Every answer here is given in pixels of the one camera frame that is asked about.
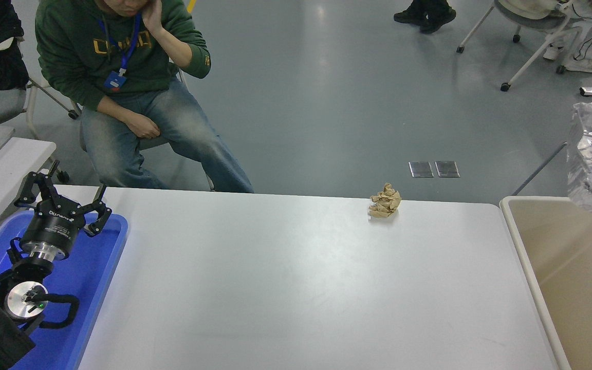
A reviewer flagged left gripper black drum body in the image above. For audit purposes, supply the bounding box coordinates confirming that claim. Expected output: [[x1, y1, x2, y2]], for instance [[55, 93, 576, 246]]
[[20, 196, 87, 253]]

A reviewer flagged tan paper ball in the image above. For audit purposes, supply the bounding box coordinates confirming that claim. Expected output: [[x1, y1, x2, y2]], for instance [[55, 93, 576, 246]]
[[368, 182, 402, 218]]

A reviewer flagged person's right hand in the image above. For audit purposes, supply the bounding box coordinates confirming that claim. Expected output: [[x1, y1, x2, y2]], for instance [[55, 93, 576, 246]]
[[121, 110, 161, 139]]

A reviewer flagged person's left hand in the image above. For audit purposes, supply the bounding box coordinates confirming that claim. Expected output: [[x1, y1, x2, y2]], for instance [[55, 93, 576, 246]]
[[141, 0, 163, 32]]

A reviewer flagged white side table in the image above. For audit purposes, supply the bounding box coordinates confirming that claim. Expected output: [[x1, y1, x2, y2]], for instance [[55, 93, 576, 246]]
[[0, 137, 57, 242]]

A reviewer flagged blue plastic tray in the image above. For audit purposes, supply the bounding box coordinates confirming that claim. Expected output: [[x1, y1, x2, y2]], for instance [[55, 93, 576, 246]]
[[0, 210, 128, 370]]

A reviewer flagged blue id badge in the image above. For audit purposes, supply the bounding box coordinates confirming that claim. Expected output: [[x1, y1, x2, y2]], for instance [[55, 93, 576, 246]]
[[104, 71, 127, 93]]

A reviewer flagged white round table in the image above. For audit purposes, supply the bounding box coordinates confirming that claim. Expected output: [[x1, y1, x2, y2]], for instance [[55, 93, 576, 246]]
[[512, 141, 569, 196]]

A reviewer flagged large pale plastic bin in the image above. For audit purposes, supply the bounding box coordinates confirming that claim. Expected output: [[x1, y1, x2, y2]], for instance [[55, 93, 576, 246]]
[[499, 196, 592, 370]]

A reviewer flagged white frame rolling chair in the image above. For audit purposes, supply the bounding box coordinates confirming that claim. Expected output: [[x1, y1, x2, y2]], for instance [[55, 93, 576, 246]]
[[456, 0, 592, 92]]

